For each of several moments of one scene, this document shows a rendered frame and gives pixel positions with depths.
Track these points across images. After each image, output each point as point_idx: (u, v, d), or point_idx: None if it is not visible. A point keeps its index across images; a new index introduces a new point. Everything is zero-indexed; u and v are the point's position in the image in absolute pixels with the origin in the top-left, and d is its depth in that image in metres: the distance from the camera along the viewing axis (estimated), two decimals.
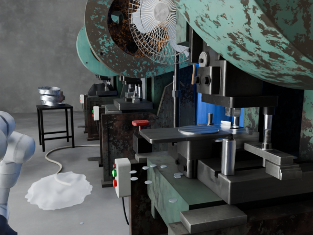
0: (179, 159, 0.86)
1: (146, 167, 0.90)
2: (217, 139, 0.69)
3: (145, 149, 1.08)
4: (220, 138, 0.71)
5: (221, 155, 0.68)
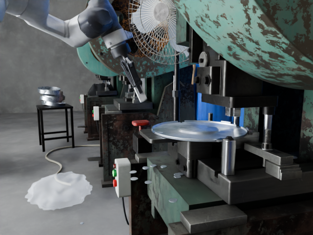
0: (179, 159, 0.86)
1: (146, 167, 0.90)
2: (217, 139, 0.69)
3: (145, 149, 1.08)
4: (220, 138, 0.71)
5: (221, 155, 0.68)
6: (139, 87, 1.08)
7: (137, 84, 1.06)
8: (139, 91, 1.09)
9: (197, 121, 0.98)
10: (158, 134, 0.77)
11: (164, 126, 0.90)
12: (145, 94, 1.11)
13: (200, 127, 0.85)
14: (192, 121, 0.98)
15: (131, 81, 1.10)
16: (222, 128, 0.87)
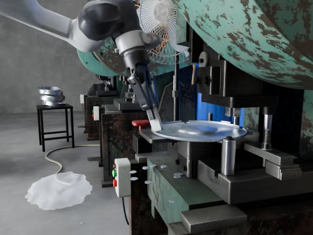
0: (179, 159, 0.86)
1: (146, 167, 0.90)
2: (219, 140, 0.68)
3: (145, 149, 1.08)
4: (221, 139, 0.70)
5: (221, 155, 0.68)
6: (150, 112, 0.78)
7: (143, 107, 0.77)
8: (148, 117, 0.79)
9: (192, 140, 0.70)
10: (234, 126, 0.90)
11: (235, 135, 0.77)
12: (159, 122, 0.79)
13: (195, 128, 0.83)
14: (200, 141, 0.70)
15: None
16: (171, 131, 0.82)
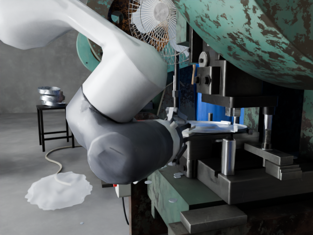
0: (179, 159, 0.86)
1: None
2: (217, 139, 0.69)
3: None
4: (220, 138, 0.71)
5: (221, 155, 0.68)
6: None
7: None
8: (188, 122, 0.70)
9: (242, 126, 0.86)
10: None
11: (202, 123, 0.96)
12: None
13: (202, 124, 0.84)
14: (239, 126, 0.88)
15: (185, 137, 0.65)
16: (218, 129, 0.77)
